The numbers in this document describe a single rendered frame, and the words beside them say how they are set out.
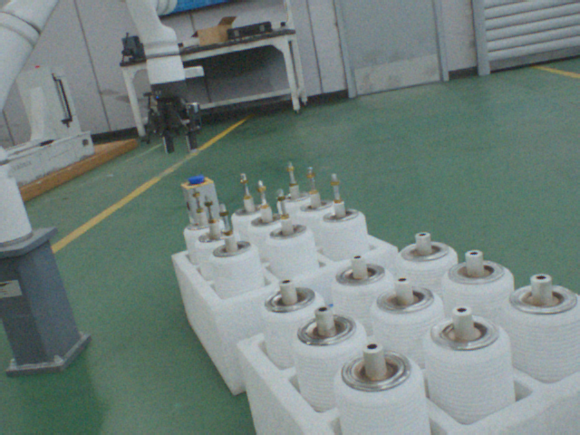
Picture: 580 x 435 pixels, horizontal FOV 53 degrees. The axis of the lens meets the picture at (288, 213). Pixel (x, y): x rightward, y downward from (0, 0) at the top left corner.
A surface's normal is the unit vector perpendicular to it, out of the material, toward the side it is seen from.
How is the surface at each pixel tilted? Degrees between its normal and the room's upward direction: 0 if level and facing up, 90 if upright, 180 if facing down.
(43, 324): 90
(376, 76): 90
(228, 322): 90
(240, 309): 90
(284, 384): 0
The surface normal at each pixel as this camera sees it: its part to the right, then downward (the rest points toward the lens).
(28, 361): -0.14, 0.30
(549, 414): 0.39, 0.18
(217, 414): -0.18, -0.94
